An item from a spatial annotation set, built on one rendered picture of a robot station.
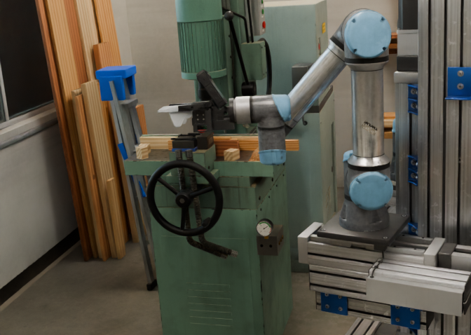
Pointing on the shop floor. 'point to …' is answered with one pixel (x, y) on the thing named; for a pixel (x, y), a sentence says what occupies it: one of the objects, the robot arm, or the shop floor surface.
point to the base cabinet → (225, 272)
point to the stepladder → (131, 125)
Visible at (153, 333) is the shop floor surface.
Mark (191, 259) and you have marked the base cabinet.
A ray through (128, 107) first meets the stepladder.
